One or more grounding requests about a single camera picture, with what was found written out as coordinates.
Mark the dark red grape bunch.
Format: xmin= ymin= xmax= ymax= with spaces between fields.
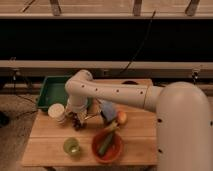
xmin=69 ymin=112 xmax=86 ymax=131

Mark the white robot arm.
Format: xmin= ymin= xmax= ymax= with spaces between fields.
xmin=65 ymin=70 xmax=213 ymax=171

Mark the white paper cup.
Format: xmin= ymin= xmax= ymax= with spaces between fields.
xmin=48 ymin=103 xmax=66 ymax=124

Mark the green plastic cup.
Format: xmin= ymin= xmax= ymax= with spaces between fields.
xmin=63 ymin=137 xmax=80 ymax=156

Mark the dark round bowl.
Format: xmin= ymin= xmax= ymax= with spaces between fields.
xmin=122 ymin=80 xmax=138 ymax=85

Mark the orange peach fruit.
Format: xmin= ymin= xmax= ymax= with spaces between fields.
xmin=116 ymin=111 xmax=127 ymax=125

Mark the metal spoon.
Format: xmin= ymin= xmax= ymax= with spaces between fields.
xmin=83 ymin=114 xmax=99 ymax=121

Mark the green cucumber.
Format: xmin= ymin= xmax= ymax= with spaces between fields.
xmin=98 ymin=132 xmax=114 ymax=156

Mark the green plastic tray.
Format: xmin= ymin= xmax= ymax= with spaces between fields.
xmin=37 ymin=75 xmax=70 ymax=112

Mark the wooden table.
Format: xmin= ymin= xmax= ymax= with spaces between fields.
xmin=20 ymin=78 xmax=159 ymax=168

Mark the red orange bowl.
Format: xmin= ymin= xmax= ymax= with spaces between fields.
xmin=91 ymin=130 xmax=124 ymax=164

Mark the black hanging cable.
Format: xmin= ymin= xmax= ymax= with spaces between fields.
xmin=119 ymin=10 xmax=157 ymax=76

